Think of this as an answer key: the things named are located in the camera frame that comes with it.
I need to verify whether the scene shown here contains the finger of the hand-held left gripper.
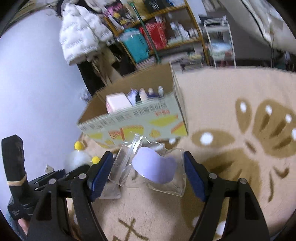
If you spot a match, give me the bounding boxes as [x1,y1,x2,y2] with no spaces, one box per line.
[35,169,67,186]
[65,164,91,180]

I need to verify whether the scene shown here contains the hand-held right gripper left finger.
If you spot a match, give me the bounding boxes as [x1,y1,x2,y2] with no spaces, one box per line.
[26,151,114,241]

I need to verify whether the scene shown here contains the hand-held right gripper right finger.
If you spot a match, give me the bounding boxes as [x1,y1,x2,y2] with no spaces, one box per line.
[184,151,271,241]

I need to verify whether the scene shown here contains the purple heart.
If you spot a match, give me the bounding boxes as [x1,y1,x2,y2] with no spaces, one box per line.
[99,133,186,200]

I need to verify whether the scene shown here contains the printed cardboard box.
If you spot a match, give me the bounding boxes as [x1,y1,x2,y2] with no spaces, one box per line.
[77,62,189,149]

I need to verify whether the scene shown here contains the person's left hand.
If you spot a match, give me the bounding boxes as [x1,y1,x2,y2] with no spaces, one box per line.
[17,219,30,235]

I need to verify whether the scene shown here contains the white fluffy plush yellow balls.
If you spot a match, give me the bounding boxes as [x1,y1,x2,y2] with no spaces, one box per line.
[63,141,100,169]

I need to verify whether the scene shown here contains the pile of colourful packets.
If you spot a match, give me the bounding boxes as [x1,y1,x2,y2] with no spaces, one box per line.
[80,89,92,102]

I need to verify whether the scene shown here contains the beige flower printed blanket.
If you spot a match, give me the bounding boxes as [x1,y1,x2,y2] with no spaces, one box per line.
[62,66,296,241]

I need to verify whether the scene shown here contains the black hanging garment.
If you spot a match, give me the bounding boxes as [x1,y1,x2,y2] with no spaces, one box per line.
[77,44,137,95]

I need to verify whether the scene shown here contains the beige canvas bag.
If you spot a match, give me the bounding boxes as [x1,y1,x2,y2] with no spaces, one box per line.
[90,50,123,86]

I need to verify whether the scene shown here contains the pile of books and papers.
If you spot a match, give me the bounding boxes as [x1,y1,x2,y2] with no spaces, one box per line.
[159,50,208,72]

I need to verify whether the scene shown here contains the stack of books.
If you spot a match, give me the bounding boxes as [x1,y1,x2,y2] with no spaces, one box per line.
[136,57,158,70]

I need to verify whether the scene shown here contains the white rolling cart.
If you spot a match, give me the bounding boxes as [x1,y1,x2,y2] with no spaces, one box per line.
[203,17,237,69]

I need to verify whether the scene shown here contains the white puffer jacket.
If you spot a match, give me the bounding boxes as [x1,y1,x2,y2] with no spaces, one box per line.
[59,3,114,66]

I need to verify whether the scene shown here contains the teal bag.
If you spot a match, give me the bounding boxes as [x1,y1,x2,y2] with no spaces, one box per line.
[120,29,151,63]

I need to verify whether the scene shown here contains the row of cosmetic bottles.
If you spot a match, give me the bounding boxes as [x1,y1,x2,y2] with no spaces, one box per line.
[168,22,200,44]

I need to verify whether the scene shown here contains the red patterned bag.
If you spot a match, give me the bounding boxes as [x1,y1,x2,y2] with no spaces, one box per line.
[140,20,168,50]

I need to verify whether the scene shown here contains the green pole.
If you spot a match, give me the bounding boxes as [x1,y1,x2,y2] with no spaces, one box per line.
[128,1,162,65]

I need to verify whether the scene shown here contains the colourful printed bag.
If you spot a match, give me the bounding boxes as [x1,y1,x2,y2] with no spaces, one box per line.
[104,0,137,29]

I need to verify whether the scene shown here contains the wooden shelf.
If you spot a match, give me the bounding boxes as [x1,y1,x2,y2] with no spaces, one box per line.
[102,0,210,70]

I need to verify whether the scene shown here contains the cream folded mattress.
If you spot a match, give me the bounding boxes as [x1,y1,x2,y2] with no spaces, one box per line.
[220,0,296,54]

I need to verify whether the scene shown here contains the black box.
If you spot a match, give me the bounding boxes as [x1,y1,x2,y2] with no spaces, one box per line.
[143,0,171,13]

